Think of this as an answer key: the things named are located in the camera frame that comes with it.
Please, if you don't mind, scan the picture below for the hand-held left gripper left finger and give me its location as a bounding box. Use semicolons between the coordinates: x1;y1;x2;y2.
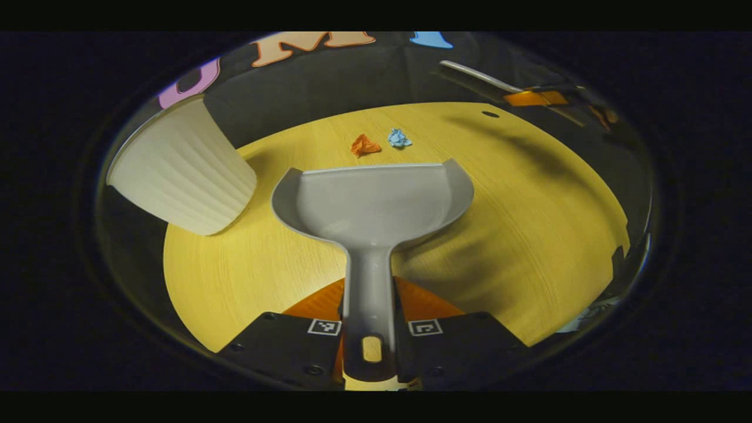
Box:
216;278;345;390

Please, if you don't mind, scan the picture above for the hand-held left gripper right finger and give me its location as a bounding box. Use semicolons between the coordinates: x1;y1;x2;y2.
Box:
392;276;531;391

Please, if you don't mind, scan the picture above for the grey plastic dustpan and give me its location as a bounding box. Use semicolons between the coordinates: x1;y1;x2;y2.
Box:
271;158;475;382

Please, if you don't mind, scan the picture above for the orange paper scrap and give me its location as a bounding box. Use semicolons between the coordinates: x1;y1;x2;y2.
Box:
351;133;382;158

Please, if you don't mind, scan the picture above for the white ribbed garbage bin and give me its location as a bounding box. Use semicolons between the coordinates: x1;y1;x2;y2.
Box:
106;94;259;237

